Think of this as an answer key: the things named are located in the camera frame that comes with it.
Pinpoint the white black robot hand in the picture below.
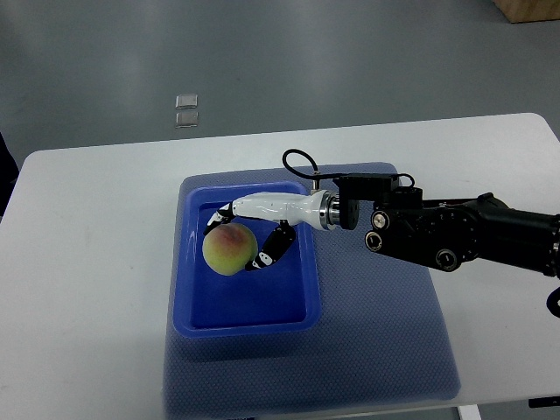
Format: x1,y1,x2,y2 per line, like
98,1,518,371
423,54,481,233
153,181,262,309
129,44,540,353
203,190,340,271

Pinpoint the green pink peach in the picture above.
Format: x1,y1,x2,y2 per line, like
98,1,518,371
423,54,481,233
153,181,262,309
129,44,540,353
202,223,258,276

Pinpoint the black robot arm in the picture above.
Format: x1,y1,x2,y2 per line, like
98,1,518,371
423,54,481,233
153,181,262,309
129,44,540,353
326,173,559,277

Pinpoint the lower floor metal plate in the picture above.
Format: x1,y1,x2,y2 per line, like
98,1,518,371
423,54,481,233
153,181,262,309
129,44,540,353
175,110,199,128

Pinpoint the floor metal plate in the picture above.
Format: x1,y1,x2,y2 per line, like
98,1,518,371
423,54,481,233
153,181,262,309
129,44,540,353
175,94,198,109
175,110,199,128

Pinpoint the upper floor metal plate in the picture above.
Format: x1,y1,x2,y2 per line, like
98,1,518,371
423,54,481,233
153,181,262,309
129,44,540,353
175,94,198,109

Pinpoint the blue plastic tray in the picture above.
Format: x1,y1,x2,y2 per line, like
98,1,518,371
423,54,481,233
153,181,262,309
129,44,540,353
170,180,321,339

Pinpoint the blue textured mat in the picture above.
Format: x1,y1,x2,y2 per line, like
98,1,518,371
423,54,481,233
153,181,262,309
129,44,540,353
163,169,460,419

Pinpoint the white table leg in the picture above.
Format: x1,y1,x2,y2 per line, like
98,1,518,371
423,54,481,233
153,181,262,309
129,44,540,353
457,404,482,420

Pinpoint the brown cardboard box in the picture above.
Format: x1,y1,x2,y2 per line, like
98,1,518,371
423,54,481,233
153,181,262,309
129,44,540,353
493,0,559,24

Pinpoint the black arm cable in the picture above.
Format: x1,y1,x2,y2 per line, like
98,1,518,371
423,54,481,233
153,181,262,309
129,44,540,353
282,149,340,193

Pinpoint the black table edge bracket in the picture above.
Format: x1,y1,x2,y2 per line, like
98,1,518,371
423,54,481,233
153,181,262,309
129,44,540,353
528,395,560,409

